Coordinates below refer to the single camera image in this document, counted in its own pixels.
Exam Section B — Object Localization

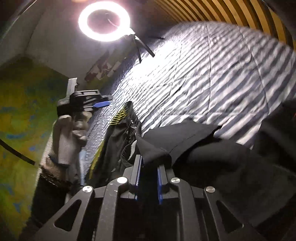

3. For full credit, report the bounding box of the wooden slatted bed frame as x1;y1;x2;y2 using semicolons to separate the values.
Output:
154;0;295;49

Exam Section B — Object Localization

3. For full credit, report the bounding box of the blue white striped bedspread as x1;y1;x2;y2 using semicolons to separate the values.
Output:
82;22;295;178

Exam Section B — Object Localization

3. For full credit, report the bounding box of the left hand in grey glove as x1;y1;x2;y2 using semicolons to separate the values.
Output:
49;111;92;168

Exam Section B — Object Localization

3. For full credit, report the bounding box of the black cable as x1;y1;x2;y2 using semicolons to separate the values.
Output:
0;138;37;166

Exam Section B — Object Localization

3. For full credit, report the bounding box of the bright ring light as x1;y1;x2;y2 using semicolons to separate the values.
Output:
78;1;133;42

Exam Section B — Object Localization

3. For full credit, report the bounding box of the black tripod of light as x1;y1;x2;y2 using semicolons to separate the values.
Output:
128;34;155;63

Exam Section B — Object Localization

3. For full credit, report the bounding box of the black shirt with yellow stripes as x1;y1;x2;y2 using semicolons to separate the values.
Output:
88;100;295;226

